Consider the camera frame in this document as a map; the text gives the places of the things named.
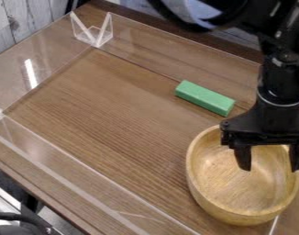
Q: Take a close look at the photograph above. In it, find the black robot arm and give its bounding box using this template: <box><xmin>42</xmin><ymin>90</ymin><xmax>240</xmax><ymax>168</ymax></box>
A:
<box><xmin>148</xmin><ymin>0</ymin><xmax>299</xmax><ymax>172</ymax></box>

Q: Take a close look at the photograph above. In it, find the black metal stand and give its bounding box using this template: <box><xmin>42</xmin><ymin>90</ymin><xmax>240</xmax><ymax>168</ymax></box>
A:
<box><xmin>20</xmin><ymin>202</ymin><xmax>54</xmax><ymax>235</ymax></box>

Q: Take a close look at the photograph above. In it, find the clear acrylic corner bracket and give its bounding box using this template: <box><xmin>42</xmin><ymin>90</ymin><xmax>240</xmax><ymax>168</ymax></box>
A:
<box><xmin>70</xmin><ymin>12</ymin><xmax>114</xmax><ymax>48</ymax></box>

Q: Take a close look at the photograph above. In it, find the black cable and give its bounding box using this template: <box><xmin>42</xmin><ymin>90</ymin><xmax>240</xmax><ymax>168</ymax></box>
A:
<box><xmin>0</xmin><ymin>211</ymin><xmax>52</xmax><ymax>230</ymax></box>

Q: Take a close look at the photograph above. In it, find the wooden bowl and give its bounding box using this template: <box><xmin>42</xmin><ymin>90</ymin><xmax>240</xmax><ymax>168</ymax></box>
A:
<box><xmin>186</xmin><ymin>126</ymin><xmax>299</xmax><ymax>227</ymax></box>

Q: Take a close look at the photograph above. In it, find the green foam block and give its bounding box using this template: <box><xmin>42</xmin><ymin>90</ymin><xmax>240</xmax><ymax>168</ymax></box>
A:
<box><xmin>175</xmin><ymin>80</ymin><xmax>235</xmax><ymax>117</ymax></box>

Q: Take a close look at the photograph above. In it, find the clear acrylic tray wall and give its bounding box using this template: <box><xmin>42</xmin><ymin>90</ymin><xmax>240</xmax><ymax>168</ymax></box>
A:
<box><xmin>0</xmin><ymin>115</ymin><xmax>199</xmax><ymax>235</ymax></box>

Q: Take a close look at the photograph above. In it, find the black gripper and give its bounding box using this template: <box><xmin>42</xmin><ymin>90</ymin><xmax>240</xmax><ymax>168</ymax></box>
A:
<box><xmin>219</xmin><ymin>93</ymin><xmax>299</xmax><ymax>172</ymax></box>

